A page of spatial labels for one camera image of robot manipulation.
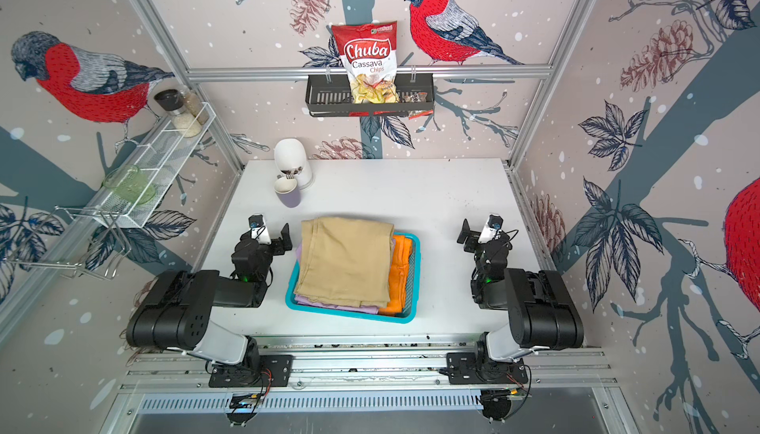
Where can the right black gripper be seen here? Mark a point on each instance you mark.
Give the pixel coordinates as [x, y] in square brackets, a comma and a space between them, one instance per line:
[472, 240]

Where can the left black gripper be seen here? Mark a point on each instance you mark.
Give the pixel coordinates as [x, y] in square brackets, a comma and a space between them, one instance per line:
[286, 244]

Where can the orange pants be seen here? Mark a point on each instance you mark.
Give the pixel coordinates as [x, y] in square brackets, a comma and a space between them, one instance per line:
[398, 276]

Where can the beige pants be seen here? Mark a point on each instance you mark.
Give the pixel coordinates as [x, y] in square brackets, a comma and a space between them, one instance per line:
[348, 234]

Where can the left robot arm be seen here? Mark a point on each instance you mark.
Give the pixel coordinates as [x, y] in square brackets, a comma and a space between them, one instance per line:
[176, 314]

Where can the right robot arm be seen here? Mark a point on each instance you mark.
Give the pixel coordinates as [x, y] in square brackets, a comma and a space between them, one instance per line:
[540, 310]

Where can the teal plastic basket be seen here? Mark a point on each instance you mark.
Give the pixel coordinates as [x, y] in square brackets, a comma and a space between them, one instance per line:
[406, 315]

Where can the purple cup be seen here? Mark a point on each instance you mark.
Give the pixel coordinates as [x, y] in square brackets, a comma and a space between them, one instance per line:
[288, 191]

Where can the white egg shaped dispenser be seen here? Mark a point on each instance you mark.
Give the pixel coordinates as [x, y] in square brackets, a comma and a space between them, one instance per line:
[292, 161]

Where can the green glass cup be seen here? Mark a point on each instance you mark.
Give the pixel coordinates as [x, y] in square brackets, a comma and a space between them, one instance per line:
[130, 183]

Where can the black lid spice jar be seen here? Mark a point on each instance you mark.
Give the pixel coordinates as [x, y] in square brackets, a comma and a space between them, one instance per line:
[183, 120]

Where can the red cassava chips bag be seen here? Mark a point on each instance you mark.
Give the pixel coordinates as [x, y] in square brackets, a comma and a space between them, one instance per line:
[369, 54]

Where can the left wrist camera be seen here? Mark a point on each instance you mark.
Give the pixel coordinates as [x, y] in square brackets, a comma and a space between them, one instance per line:
[259, 231]

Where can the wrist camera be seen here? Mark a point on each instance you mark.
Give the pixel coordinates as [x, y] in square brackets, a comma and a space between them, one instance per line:
[492, 229]
[259, 231]

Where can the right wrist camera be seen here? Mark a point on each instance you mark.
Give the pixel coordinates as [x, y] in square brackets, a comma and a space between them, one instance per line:
[492, 229]

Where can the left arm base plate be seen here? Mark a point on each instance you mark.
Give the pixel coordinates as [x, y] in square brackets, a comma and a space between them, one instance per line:
[272, 371]

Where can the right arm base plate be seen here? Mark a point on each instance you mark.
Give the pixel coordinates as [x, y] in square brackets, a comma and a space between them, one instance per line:
[468, 368]

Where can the white wire wall shelf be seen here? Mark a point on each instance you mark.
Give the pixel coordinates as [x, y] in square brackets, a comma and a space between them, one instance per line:
[162, 155]

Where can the black wall shelf basket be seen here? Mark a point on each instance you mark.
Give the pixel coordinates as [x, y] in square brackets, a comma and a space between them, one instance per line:
[410, 96]

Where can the chrome wire rack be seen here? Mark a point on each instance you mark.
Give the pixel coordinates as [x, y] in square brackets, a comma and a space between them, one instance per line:
[71, 243]

